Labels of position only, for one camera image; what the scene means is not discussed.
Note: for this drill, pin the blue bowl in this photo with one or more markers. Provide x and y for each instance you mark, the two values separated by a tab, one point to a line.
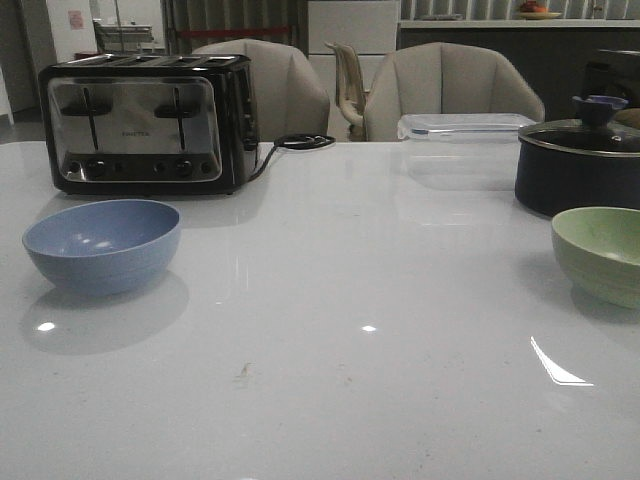
105	247

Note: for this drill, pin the green bowl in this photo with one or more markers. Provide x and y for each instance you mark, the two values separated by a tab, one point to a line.
598	249

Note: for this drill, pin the beige upholstered chair left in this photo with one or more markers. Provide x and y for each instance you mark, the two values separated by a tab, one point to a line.
290	97

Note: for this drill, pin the beige upholstered chair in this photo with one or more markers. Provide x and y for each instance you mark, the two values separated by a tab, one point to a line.
290	97
445	78

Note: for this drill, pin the beige plastic chair background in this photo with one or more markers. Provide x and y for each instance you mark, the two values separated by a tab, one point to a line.
350	95

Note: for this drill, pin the clear plastic food container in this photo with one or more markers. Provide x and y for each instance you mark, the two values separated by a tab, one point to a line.
466	152

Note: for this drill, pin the beige upholstered chair right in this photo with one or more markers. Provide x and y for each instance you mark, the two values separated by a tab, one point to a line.
445	78

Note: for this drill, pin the white cabinet background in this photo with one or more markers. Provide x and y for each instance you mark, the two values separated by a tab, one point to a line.
370	27

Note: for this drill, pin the dark blue cooking pot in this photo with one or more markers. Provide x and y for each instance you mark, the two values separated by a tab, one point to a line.
549	181

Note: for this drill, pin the black chrome four-slot toaster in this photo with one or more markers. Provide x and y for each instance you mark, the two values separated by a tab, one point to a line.
150	124

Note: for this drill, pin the metal cart background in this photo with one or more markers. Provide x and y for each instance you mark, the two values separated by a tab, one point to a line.
126	37

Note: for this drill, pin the dark kitchen counter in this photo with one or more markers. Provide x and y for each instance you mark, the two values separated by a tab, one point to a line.
550	54

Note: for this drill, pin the fruit plate on counter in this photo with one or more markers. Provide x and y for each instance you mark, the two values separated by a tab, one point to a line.
533	10

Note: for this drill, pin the black appliance far right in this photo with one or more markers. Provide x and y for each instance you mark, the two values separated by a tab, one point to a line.
613	73

